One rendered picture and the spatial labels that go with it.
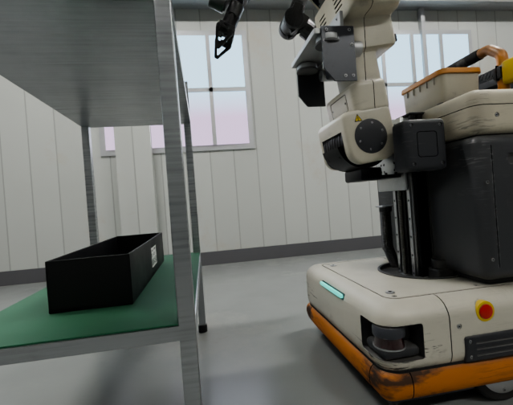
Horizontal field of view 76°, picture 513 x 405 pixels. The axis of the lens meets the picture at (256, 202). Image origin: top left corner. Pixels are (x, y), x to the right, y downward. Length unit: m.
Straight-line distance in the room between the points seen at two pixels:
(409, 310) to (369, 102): 0.59
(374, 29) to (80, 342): 1.12
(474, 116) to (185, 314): 0.88
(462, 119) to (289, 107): 2.37
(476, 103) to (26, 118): 3.26
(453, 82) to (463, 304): 0.67
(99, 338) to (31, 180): 2.86
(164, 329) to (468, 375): 0.74
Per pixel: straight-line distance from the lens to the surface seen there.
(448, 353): 1.00
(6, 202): 3.53
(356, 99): 1.08
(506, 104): 1.14
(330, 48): 1.07
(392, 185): 1.20
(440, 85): 1.25
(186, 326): 0.64
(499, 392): 1.15
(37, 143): 3.46
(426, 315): 0.94
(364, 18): 1.22
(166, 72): 0.64
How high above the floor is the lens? 0.56
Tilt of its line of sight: level
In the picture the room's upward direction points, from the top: 4 degrees counter-clockwise
